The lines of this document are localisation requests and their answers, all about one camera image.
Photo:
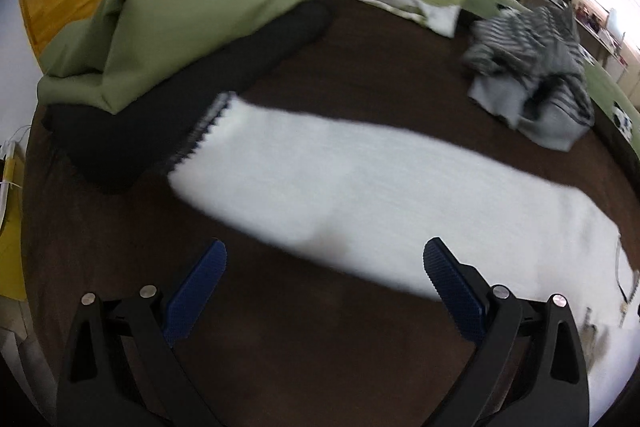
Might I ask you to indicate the green cloth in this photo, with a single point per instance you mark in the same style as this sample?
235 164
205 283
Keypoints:
165 37

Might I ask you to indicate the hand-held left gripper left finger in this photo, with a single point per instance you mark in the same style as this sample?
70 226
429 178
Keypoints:
197 292

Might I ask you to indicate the yellow board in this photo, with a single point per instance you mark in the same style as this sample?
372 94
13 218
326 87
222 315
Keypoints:
10 257

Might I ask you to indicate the white fluffy garment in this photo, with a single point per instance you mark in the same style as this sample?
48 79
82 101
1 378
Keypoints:
375 187

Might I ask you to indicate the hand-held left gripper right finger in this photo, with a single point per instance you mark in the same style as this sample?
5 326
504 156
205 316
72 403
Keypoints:
450 292

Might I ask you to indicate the black cloth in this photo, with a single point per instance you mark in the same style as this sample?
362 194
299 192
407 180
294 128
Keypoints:
125 142

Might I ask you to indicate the grey striped garment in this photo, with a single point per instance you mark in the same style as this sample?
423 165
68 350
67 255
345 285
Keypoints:
525 47

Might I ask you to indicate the white side desk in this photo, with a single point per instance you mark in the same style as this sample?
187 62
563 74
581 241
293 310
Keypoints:
595 22

